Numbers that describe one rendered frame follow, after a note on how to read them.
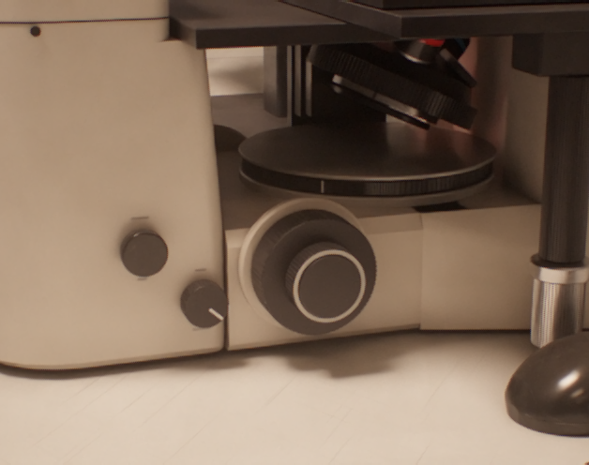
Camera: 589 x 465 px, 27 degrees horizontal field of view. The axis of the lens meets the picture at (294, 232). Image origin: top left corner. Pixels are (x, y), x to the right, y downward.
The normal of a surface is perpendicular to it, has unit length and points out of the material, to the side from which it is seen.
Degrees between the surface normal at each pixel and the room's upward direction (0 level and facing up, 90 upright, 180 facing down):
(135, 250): 90
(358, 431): 0
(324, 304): 90
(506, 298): 90
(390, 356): 0
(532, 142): 90
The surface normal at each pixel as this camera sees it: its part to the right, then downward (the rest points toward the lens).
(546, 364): -0.52, -0.74
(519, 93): -0.95, 0.09
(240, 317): 0.31, 0.27
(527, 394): -0.74, -0.49
